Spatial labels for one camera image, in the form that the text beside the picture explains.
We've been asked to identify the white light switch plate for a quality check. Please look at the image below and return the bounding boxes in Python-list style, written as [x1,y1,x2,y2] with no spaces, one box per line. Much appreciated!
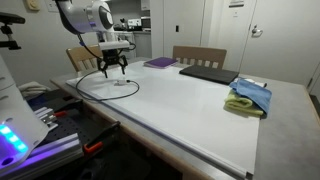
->
[46,0,61,14]

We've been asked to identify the black charger cable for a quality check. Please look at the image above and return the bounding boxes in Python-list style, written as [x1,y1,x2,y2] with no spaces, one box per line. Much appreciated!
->
[75,66,140,102]

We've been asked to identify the beige wall thermostat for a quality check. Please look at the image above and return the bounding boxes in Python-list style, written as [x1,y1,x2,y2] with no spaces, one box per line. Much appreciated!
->
[25,0,41,12]

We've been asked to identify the silver door handle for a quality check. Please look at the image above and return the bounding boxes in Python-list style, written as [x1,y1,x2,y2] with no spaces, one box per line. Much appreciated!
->
[251,24,264,38]

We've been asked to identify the white robot base blue light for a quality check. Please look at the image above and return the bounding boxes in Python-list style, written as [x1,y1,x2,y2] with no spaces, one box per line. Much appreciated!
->
[0,54,49,176]

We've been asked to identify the blue cloth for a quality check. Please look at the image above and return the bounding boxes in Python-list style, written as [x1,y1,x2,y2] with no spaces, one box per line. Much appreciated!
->
[228,78,273,115]

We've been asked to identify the white kitchen oven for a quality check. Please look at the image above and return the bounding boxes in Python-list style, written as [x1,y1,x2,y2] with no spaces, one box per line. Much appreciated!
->
[114,30,137,60]

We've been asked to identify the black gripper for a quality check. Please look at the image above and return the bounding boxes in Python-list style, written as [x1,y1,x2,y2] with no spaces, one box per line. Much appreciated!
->
[97,49,129,79]

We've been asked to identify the black camera on stand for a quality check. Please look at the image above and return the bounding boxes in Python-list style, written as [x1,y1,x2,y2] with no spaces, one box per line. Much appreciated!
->
[0,12,26,51]

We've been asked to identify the black clamp orange handle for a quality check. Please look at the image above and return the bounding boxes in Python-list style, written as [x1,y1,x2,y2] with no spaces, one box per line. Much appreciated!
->
[82,120,122,155]

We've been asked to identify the white charger adapter block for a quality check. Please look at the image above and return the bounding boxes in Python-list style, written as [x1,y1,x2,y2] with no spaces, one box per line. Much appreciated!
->
[114,78,131,87]

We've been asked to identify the door sign plate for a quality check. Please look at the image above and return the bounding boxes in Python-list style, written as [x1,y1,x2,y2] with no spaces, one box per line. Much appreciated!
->
[228,0,245,8]

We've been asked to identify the aluminium profile rail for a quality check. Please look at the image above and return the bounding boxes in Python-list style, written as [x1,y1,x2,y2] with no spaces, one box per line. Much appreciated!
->
[0,133,84,180]

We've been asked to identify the purple notebook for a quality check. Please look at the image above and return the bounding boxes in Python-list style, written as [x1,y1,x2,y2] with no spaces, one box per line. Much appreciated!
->
[143,56,179,70]

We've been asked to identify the silver metal bracket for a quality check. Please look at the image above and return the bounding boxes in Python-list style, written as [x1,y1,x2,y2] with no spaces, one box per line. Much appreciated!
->
[33,106,59,133]

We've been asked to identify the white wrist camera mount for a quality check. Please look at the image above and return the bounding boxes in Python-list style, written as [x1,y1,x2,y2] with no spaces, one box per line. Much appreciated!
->
[98,40,131,52]

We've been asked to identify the white folded cloth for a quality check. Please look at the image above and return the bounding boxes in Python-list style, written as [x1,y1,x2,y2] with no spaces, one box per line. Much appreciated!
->
[18,81,51,100]

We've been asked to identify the yellow-green cloth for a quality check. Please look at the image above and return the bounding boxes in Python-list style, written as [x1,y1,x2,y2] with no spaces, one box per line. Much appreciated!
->
[223,89,265,117]

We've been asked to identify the white whiteboard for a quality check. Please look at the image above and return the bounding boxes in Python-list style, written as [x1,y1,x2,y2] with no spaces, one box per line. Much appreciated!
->
[65,59,261,179]

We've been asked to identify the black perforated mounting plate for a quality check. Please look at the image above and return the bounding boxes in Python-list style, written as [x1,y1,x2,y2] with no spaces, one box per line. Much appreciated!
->
[26,88,118,148]

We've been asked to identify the white marker pen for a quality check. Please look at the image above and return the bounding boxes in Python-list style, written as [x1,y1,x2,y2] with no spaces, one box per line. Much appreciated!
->
[233,76,268,88]

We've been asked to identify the red handled tool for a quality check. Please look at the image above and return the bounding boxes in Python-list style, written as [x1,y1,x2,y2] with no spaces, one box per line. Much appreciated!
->
[53,110,68,118]

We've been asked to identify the light wooden chair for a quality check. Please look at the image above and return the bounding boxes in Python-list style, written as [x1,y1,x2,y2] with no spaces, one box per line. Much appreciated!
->
[65,44,104,73]

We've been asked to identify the brown wooden chair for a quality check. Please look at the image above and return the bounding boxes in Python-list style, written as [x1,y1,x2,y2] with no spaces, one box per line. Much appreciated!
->
[172,45,228,70]

